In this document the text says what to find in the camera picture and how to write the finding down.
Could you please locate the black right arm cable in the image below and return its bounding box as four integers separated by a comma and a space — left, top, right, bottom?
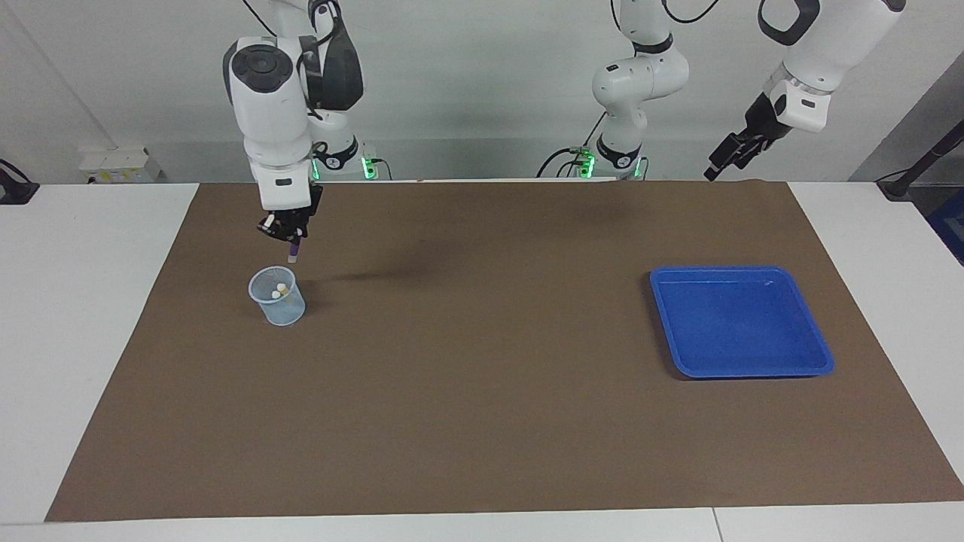
241, 0, 340, 121

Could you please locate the blue crate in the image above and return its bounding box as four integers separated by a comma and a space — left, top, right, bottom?
928, 188, 964, 266

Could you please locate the blue plastic tray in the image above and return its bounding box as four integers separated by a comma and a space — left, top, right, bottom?
649, 265, 835, 379

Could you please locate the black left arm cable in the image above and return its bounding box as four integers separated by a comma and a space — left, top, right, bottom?
610, 0, 728, 35

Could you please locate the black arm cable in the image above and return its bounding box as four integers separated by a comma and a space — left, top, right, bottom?
610, 0, 728, 35
241, 0, 340, 121

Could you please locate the black stand pole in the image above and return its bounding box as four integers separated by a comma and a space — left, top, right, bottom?
877, 120, 964, 200

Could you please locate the brown table mat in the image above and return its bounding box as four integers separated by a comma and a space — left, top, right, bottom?
45, 179, 964, 522

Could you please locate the pale blue mesh pen cup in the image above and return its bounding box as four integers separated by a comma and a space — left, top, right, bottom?
248, 265, 307, 327

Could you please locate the black left base cable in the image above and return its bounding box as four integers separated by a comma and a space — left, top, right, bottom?
536, 113, 608, 179

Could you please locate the white box with yellow labels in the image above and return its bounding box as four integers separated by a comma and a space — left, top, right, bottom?
78, 147, 163, 184

